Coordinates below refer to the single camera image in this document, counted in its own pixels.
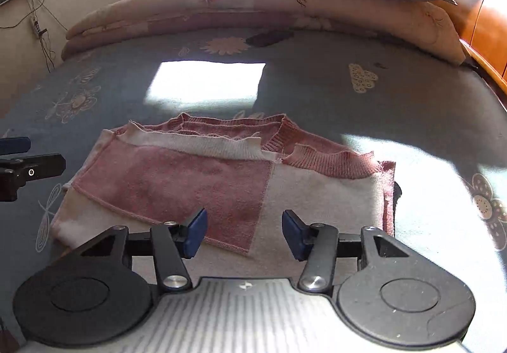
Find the pink and white knit sweater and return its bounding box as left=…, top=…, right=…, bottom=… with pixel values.
left=51, top=114, right=395, bottom=276

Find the white power strip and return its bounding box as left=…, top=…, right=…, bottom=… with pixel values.
left=31, top=18, right=43, bottom=39

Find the blue floral bed sheet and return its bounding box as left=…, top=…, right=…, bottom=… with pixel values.
left=1, top=30, right=506, bottom=352

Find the folded pink beige quilt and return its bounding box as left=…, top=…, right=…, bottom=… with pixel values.
left=61, top=0, right=466, bottom=66

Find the black power cable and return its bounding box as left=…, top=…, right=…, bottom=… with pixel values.
left=0, top=0, right=69, bottom=74

